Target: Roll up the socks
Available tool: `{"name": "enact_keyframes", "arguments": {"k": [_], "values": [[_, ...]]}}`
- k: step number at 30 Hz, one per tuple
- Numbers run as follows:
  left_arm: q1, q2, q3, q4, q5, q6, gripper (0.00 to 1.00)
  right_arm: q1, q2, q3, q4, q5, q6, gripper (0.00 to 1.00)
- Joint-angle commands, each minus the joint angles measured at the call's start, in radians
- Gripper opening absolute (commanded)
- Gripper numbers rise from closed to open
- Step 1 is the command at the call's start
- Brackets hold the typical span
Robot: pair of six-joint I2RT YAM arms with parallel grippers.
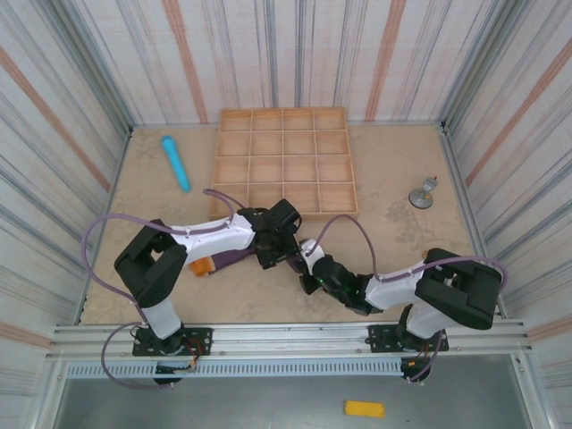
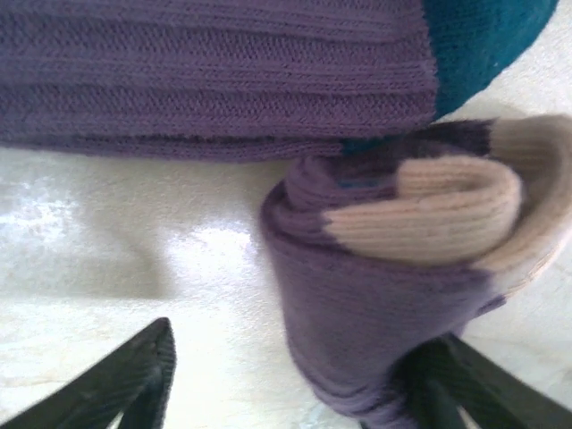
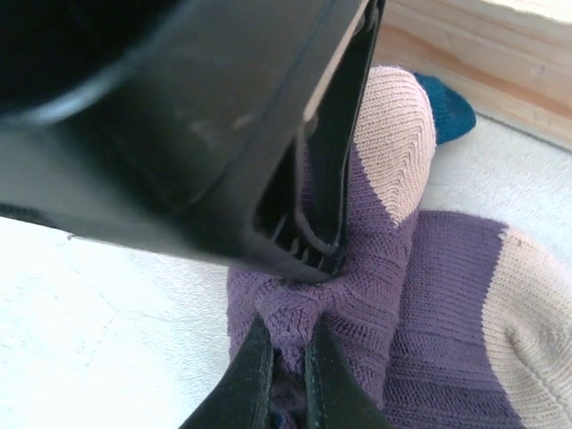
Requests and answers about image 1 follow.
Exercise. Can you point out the purple ribbed sock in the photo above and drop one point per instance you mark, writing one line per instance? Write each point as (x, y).
(223, 260)

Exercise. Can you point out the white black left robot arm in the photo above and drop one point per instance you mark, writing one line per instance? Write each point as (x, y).
(214, 239)

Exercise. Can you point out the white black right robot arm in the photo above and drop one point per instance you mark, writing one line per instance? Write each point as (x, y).
(389, 290)

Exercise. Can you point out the wooden compartment tray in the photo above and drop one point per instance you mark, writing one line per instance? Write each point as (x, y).
(268, 156)

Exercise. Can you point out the small grey metal stand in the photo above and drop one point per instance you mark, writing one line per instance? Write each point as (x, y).
(420, 199)

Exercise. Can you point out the light blue plastic tube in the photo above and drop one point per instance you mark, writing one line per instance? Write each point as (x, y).
(175, 163)

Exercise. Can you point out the yellow block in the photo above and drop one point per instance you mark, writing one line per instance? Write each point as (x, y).
(364, 409)

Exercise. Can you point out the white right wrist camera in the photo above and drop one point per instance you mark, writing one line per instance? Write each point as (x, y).
(313, 254)

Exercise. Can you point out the aluminium mounting rail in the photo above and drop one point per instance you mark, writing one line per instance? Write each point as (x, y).
(290, 337)

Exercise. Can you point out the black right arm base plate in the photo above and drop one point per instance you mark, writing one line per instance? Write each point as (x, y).
(380, 339)

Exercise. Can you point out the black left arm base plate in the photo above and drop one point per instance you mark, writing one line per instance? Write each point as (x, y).
(201, 342)

